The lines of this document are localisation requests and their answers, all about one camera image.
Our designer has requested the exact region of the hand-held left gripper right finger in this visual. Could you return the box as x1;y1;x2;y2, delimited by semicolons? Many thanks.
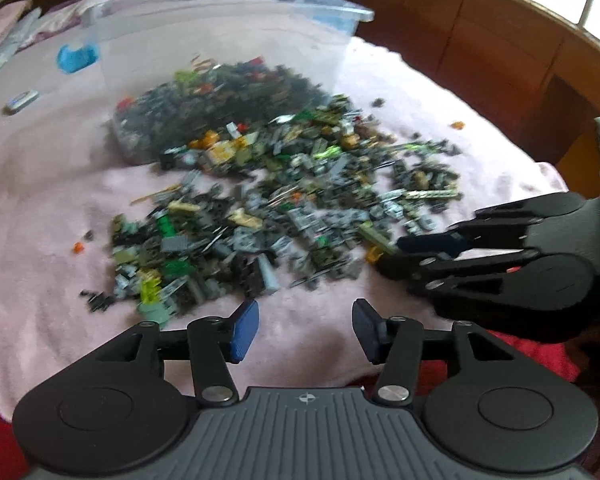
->
352;298;541;405

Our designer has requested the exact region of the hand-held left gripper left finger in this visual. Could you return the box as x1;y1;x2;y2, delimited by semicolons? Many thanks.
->
70;299;261;407

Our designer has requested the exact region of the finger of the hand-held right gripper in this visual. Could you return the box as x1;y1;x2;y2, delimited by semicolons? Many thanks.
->
375;249;541;311
397;192;586;258

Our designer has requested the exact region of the pile of mixed toy bricks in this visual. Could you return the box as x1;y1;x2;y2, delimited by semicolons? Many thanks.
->
80;55;463;323

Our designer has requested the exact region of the clear plastic storage bin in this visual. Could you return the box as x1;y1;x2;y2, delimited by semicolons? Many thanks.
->
57;0;376;166

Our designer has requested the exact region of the red bedsheet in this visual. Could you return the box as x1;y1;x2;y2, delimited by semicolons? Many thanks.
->
0;332;600;480

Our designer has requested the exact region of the long wooden cabinet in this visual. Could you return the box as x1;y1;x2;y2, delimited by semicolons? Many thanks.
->
330;0;600;201

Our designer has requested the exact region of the small white square device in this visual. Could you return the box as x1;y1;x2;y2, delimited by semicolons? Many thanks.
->
2;90;40;112

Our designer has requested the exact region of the white ruffled pillow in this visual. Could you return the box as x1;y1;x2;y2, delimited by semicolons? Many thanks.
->
35;0;116;41

